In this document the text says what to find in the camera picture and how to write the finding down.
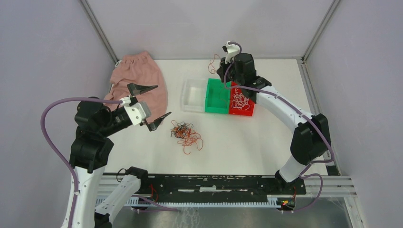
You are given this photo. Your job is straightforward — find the white cables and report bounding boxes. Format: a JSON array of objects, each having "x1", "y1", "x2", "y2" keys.
[{"x1": 231, "y1": 87, "x2": 251, "y2": 111}]

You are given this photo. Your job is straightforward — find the orange cable tangle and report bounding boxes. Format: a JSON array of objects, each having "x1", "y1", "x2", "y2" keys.
[{"x1": 170, "y1": 120, "x2": 204, "y2": 155}]

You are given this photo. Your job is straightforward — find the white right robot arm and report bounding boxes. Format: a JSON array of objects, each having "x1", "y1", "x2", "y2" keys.
[{"x1": 216, "y1": 53, "x2": 331, "y2": 194}]

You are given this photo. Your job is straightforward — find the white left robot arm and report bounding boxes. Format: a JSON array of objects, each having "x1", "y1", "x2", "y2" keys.
[{"x1": 62, "y1": 83, "x2": 169, "y2": 228}]

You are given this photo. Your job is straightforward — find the pink cloth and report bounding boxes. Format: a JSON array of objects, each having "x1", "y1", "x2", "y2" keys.
[{"x1": 104, "y1": 51, "x2": 168, "y2": 122}]

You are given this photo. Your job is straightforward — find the green plastic bin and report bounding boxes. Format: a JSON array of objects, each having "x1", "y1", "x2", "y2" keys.
[{"x1": 204, "y1": 78, "x2": 230, "y2": 114}]

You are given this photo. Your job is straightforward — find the clear plastic bin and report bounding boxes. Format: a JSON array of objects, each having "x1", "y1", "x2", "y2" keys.
[{"x1": 180, "y1": 78, "x2": 208, "y2": 113}]

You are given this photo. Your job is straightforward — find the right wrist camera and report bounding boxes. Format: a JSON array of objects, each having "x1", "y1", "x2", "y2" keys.
[{"x1": 222, "y1": 41, "x2": 242, "y2": 64}]

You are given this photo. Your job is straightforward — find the black cable tangle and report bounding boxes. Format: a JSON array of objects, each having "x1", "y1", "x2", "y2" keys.
[{"x1": 170, "y1": 123, "x2": 191, "y2": 139}]

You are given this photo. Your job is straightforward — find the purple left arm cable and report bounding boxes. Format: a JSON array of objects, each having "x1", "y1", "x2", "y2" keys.
[{"x1": 40, "y1": 96, "x2": 125, "y2": 228}]

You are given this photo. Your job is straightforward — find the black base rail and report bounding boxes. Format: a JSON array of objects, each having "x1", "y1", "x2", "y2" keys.
[{"x1": 138, "y1": 174, "x2": 307, "y2": 203}]

